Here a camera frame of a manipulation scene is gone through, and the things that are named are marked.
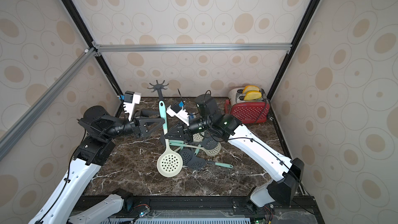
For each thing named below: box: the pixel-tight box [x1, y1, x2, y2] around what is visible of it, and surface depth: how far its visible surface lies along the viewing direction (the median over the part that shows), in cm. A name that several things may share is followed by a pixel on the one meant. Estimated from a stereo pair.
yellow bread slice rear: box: [242, 85, 261, 94], surface depth 100 cm
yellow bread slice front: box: [243, 90, 262, 101], surface depth 96 cm
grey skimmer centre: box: [196, 137, 219, 150], surface depth 94 cm
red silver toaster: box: [224, 87, 270, 124], surface depth 97 cm
